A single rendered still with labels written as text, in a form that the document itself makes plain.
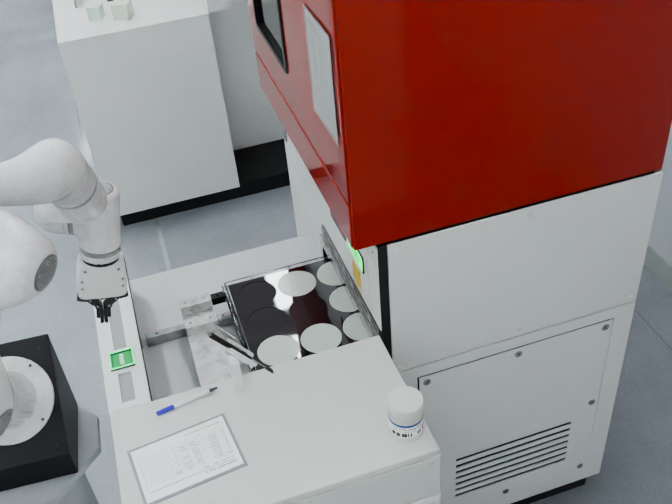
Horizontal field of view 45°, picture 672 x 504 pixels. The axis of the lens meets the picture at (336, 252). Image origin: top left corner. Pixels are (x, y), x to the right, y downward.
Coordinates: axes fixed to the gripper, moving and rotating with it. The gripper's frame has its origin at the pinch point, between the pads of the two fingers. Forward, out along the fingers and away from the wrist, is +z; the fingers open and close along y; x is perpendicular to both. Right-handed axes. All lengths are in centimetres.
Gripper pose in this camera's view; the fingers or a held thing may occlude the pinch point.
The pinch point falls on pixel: (103, 311)
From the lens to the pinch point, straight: 184.8
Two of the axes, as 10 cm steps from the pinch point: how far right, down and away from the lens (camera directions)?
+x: 3.1, 5.8, -7.5
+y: -9.4, 0.8, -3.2
